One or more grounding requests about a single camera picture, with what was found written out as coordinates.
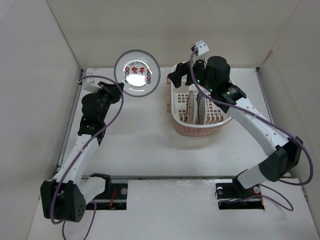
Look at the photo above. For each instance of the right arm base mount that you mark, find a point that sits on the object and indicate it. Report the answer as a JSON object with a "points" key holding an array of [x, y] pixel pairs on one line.
{"points": [[232, 196]]}

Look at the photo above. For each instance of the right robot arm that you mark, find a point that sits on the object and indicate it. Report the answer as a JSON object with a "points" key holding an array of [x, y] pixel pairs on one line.
{"points": [[283, 150]]}

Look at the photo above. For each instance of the plate with red characters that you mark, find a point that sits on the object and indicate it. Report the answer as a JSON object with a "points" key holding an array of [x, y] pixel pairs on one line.
{"points": [[139, 71]]}

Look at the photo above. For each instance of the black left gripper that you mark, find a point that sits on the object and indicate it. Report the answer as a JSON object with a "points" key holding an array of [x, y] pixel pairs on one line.
{"points": [[113, 90]]}

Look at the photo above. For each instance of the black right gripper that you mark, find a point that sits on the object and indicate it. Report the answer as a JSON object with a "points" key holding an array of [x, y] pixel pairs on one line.
{"points": [[181, 69]]}

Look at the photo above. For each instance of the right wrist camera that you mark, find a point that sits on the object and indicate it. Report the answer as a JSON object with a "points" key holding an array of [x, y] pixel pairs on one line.
{"points": [[202, 50]]}

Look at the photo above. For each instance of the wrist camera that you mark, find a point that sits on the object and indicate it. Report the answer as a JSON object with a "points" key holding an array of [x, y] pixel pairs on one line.
{"points": [[89, 84], [202, 50]]}

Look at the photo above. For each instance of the white plastic dish rack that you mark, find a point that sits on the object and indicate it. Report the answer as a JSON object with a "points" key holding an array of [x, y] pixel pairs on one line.
{"points": [[179, 102]]}

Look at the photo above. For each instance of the plate with green rim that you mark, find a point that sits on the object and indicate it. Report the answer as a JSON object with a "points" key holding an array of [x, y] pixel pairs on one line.
{"points": [[202, 109]]}

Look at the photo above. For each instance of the plate with orange sunburst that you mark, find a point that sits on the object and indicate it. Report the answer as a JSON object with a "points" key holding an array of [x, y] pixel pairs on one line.
{"points": [[191, 109]]}

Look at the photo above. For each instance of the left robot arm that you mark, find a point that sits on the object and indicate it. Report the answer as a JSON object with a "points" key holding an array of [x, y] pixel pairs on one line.
{"points": [[65, 197]]}

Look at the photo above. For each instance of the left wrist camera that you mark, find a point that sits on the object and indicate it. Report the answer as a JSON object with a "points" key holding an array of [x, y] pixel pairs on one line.
{"points": [[89, 84]]}

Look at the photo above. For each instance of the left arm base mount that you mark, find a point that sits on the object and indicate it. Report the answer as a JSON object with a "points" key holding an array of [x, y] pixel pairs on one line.
{"points": [[114, 195]]}

